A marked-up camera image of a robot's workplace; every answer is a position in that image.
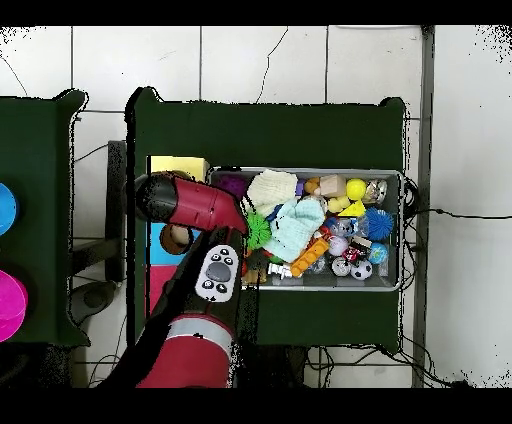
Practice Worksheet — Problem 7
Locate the cream white cloth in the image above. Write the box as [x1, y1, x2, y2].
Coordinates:
[245, 168, 299, 217]

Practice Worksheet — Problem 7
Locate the wooden box with three holes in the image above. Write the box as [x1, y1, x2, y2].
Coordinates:
[145, 155, 211, 320]

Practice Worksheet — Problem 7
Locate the silver mesh bin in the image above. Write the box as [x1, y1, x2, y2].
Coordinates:
[207, 166, 404, 292]

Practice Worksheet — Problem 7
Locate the green spiky ball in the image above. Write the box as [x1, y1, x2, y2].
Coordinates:
[244, 210, 273, 251]

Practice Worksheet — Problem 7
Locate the purple knobbly ball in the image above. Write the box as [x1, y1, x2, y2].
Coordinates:
[215, 174, 249, 199]

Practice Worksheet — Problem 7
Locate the mint green cloth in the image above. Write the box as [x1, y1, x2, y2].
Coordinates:
[261, 197, 326, 263]

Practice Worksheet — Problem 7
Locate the orange toy brick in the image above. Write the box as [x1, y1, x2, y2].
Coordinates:
[289, 237, 331, 278]

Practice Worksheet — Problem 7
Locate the dark green table cloth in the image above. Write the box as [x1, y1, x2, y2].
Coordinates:
[125, 87, 409, 355]
[0, 89, 91, 347]

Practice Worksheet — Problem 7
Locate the plain wooden block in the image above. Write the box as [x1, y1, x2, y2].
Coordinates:
[318, 174, 348, 198]

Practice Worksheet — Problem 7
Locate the plain yellow ball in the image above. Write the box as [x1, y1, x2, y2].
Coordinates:
[345, 178, 368, 201]

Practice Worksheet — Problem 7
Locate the small soccer ball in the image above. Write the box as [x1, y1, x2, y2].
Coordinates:
[350, 259, 374, 281]

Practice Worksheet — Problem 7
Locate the light blue spiky ball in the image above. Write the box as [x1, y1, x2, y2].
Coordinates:
[364, 206, 395, 241]

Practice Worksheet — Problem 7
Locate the blue globe ball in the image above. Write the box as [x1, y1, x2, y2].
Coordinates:
[367, 242, 390, 266]

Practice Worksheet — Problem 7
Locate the blue round lid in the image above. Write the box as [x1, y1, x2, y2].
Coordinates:
[0, 182, 20, 236]

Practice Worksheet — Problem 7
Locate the pink round lid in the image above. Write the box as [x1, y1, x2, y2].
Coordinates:
[0, 269, 29, 343]

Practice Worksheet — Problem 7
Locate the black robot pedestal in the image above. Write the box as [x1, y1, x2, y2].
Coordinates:
[235, 339, 309, 388]

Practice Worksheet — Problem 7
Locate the black cable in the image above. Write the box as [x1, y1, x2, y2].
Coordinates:
[403, 206, 512, 220]

